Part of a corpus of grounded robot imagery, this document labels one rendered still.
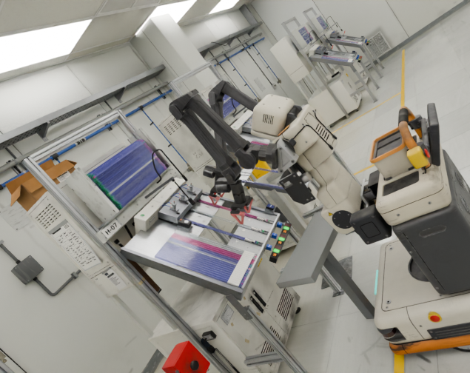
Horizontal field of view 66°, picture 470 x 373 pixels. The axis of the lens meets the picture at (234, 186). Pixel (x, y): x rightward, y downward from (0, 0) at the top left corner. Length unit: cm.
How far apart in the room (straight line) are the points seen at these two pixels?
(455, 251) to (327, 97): 512
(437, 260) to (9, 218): 313
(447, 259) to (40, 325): 289
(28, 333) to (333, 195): 257
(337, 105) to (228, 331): 498
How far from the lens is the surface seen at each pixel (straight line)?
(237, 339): 222
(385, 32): 934
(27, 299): 342
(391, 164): 160
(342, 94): 645
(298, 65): 645
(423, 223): 155
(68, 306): 352
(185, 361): 173
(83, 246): 228
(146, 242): 212
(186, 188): 239
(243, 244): 210
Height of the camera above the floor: 148
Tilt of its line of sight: 11 degrees down
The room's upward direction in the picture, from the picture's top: 39 degrees counter-clockwise
